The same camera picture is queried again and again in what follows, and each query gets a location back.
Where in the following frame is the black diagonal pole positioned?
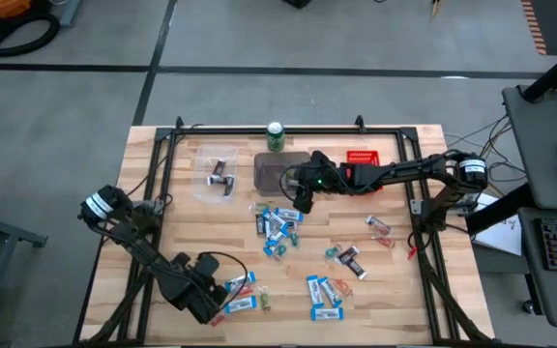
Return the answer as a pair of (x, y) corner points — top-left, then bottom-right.
(519, 38), (557, 104)

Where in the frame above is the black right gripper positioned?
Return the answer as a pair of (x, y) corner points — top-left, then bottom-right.
(290, 150), (345, 215)

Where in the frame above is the white paper sheet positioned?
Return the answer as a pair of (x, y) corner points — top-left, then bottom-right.
(471, 194), (524, 257)

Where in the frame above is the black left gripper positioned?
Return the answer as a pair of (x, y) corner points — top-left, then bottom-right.
(161, 265), (229, 326)

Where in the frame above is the green Sprite can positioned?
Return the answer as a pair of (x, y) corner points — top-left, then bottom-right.
(265, 120), (287, 154)

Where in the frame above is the grey metal post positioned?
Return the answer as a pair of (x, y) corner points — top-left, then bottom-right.
(58, 0), (85, 29)

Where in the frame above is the black metal table frame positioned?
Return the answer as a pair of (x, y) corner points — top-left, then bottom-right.
(73, 115), (495, 348)

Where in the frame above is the black vacuum hose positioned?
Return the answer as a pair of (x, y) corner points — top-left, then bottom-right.
(0, 12), (61, 58)

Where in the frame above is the grey desk top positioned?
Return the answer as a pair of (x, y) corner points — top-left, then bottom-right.
(502, 84), (557, 212)
(517, 206), (557, 331)

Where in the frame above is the orange black hazard tape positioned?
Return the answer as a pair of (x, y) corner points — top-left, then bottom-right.
(519, 0), (549, 56)

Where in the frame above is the orange vacuum cleaner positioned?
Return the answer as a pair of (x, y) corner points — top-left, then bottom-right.
(0, 0), (36, 47)

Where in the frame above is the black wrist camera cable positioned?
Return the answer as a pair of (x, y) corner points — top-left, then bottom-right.
(198, 249), (250, 311)

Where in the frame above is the clear plastic bin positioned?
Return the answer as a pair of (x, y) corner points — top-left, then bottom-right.
(192, 144), (240, 204)

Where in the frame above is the red plastic basket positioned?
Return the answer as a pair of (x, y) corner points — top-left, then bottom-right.
(344, 149), (385, 194)

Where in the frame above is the grey translucent plastic bin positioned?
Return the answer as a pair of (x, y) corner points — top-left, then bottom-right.
(252, 151), (312, 197)

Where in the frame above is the black desk leg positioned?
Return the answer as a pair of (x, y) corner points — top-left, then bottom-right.
(464, 182), (537, 237)

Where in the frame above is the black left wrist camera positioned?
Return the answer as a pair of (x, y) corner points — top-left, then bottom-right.
(194, 253), (222, 287)

